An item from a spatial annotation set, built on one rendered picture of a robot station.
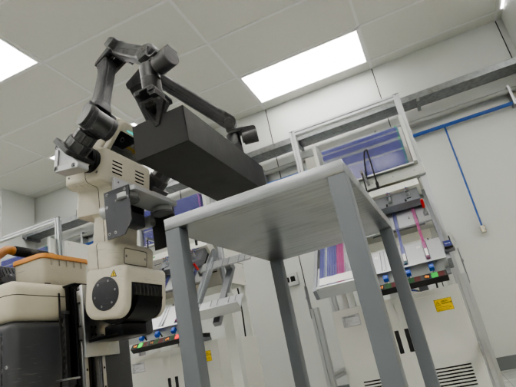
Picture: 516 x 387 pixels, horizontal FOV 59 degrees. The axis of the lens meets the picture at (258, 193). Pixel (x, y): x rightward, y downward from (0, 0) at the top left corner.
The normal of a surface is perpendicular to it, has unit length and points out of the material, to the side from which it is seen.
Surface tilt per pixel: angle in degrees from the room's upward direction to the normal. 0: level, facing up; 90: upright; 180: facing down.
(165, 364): 90
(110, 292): 90
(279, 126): 90
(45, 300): 90
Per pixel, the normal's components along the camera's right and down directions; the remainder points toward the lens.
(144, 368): -0.37, -0.25
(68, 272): 0.91, -0.26
